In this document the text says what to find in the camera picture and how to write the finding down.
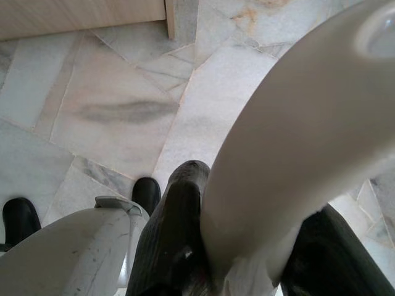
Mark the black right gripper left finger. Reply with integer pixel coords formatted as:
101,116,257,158
125,159,217,296

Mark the light wood cabinet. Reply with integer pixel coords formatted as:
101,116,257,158
0,0,177,43

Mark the cream long-handled dustpan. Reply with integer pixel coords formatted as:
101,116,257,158
199,0,395,296

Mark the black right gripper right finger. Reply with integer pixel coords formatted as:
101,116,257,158
278,205,380,296

